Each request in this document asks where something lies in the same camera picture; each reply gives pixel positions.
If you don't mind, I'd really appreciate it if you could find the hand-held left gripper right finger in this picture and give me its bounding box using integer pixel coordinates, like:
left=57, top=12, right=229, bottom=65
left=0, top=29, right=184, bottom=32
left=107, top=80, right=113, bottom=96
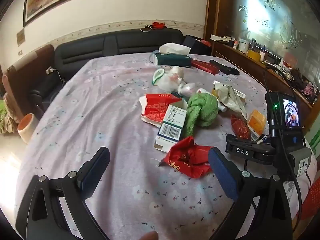
left=208, top=147, right=300, bottom=240

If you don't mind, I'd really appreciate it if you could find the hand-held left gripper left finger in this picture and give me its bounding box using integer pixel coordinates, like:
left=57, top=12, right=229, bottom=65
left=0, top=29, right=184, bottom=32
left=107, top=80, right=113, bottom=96
left=15, top=147, right=110, bottom=240

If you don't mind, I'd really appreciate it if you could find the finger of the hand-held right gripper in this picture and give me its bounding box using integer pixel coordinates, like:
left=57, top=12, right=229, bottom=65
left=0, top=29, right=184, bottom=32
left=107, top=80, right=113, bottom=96
left=226, top=134, right=272, bottom=148

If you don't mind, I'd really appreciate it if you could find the red foil packet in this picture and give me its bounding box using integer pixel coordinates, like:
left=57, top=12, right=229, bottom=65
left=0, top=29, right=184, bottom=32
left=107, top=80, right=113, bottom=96
left=230, top=114, right=251, bottom=140

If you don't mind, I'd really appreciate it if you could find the orange packet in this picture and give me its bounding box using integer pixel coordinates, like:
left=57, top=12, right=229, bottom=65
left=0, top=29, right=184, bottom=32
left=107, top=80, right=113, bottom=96
left=247, top=109, right=267, bottom=142

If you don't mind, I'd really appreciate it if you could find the red plastic wrapper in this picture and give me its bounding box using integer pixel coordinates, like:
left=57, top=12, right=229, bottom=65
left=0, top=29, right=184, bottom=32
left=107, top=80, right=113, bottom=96
left=157, top=136, right=213, bottom=179

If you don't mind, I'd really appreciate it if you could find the green towel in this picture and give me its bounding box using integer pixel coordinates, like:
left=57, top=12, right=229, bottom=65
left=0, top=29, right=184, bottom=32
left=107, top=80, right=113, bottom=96
left=184, top=92, right=218, bottom=136

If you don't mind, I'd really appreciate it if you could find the white teal medicine box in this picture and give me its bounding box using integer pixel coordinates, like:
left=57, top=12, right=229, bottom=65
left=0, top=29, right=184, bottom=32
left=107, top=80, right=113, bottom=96
left=154, top=99, right=189, bottom=153

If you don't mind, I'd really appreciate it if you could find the clear plastic wrapper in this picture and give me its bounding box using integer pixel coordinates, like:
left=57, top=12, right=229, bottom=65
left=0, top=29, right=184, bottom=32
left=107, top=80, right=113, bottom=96
left=177, top=82, right=197, bottom=97

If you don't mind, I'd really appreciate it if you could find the red white carton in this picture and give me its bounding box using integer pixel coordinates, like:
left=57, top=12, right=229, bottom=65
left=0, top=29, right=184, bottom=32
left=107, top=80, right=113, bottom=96
left=139, top=93, right=188, bottom=128

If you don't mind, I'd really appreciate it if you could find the white plastic bag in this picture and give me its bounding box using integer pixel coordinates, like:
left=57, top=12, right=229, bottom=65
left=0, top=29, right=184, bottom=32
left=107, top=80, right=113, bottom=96
left=159, top=66, right=185, bottom=91

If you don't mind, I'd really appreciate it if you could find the red plastic basket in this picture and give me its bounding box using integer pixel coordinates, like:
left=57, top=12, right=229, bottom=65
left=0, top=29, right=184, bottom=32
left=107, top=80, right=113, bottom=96
left=296, top=177, right=320, bottom=230

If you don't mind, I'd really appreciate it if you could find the green edged white wrapper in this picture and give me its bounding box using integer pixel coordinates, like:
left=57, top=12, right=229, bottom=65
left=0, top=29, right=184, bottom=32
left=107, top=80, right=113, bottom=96
left=152, top=69, right=165, bottom=86

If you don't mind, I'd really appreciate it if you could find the person's left hand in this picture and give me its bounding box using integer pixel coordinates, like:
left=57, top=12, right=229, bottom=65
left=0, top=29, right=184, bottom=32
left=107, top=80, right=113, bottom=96
left=139, top=231, right=159, bottom=240

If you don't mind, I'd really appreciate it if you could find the floral lilac tablecloth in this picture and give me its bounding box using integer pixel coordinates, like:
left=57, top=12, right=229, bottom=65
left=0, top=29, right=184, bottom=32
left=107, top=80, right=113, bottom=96
left=15, top=54, right=318, bottom=240

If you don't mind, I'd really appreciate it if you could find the group of small bottles jars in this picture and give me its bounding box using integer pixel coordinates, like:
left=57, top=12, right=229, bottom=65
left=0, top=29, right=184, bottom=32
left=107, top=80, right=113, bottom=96
left=210, top=34, right=293, bottom=75

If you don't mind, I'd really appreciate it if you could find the flat red packet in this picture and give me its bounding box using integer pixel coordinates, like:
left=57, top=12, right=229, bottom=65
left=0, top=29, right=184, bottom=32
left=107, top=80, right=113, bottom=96
left=191, top=59, right=220, bottom=76

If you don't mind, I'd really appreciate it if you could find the white bin orange inside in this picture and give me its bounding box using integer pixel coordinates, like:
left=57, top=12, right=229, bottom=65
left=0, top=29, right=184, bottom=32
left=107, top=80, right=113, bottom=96
left=17, top=113, right=39, bottom=144

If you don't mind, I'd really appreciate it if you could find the black bag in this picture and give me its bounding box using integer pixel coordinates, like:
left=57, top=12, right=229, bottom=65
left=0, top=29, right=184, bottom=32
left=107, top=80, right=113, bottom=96
left=182, top=35, right=213, bottom=55

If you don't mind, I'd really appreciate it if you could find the dark green tissue box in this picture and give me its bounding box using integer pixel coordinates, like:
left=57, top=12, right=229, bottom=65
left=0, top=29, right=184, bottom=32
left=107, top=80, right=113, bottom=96
left=150, top=42, right=192, bottom=68

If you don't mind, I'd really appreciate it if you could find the green patterned cushion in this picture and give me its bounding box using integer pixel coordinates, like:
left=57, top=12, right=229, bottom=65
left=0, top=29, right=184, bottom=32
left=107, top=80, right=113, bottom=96
left=0, top=99, right=19, bottom=135

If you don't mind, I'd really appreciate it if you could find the white charger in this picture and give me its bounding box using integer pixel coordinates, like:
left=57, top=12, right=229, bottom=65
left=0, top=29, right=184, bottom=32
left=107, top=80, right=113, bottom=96
left=46, top=66, right=66, bottom=83

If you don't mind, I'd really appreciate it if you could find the brown armchair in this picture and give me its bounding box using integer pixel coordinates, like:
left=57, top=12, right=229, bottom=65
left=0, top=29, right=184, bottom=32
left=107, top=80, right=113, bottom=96
left=2, top=44, right=56, bottom=130

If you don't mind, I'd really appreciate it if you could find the black sofa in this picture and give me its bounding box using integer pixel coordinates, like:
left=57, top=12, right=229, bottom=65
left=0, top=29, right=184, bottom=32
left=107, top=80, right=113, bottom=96
left=29, top=28, right=185, bottom=110

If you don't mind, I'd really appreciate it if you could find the black cable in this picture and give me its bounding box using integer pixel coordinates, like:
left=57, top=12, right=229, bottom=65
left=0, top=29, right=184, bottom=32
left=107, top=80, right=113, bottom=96
left=263, top=65, right=300, bottom=98

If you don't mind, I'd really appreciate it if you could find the small wall plaque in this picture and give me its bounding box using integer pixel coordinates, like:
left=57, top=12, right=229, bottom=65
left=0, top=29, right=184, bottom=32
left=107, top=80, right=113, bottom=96
left=16, top=29, right=26, bottom=47

